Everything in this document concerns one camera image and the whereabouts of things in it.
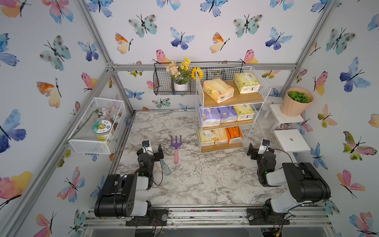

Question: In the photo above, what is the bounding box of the purple tissue pack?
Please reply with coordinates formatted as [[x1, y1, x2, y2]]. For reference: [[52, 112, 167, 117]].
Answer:
[[218, 106, 237, 123], [199, 106, 221, 127]]

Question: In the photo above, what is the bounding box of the green tissue pack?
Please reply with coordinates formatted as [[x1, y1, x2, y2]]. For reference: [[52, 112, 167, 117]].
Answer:
[[234, 71, 261, 94]]

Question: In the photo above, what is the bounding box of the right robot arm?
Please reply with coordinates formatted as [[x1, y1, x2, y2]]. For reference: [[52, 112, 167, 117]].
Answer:
[[247, 139, 331, 225]]

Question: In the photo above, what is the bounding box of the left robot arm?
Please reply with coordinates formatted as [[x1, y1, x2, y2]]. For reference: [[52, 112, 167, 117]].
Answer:
[[94, 145, 164, 218]]

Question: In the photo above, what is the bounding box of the white lower step shelf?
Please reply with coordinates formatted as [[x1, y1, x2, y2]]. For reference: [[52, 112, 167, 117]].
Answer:
[[273, 129, 311, 153]]

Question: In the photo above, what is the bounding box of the green tissue pack middle shelf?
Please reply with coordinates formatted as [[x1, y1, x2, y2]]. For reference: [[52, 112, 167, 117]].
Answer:
[[233, 104, 255, 121]]

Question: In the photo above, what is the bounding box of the pale yellow tissue pack bottom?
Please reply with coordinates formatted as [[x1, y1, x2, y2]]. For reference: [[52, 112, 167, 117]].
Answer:
[[198, 129, 217, 147]]

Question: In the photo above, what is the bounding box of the purple garden fork toy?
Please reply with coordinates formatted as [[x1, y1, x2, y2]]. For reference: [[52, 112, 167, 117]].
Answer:
[[171, 135, 182, 165]]

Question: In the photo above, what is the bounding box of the artificial pink flower stem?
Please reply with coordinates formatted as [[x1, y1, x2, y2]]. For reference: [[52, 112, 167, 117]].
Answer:
[[64, 108, 120, 145]]

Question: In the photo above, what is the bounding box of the pink pot with green plant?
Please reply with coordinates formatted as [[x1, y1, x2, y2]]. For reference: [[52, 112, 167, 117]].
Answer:
[[280, 88, 313, 117]]

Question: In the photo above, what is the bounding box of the flower pot with yellow flowers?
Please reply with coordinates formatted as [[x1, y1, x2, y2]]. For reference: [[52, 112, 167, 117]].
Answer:
[[165, 58, 204, 92]]

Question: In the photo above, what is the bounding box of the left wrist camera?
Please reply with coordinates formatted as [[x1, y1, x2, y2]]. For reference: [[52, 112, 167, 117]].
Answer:
[[142, 140, 153, 153]]

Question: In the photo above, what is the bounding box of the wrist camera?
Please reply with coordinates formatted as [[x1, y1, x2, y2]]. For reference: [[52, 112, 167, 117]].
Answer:
[[142, 140, 153, 153], [258, 139, 270, 155]]

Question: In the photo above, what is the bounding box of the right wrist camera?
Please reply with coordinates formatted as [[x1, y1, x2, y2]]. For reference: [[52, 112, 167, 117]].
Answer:
[[258, 139, 270, 155]]

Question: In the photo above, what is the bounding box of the white wire wall basket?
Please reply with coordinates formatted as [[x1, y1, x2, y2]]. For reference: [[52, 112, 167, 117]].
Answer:
[[67, 97, 126, 155]]

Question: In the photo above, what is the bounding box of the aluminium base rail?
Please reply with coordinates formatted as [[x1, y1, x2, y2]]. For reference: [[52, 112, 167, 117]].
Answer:
[[84, 205, 332, 229]]

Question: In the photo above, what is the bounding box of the white wire shelf rack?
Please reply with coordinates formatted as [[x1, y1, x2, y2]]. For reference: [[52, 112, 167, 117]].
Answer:
[[194, 66, 270, 153]]

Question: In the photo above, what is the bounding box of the black wire wall basket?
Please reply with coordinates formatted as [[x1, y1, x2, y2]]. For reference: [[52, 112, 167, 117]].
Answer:
[[153, 63, 206, 96]]

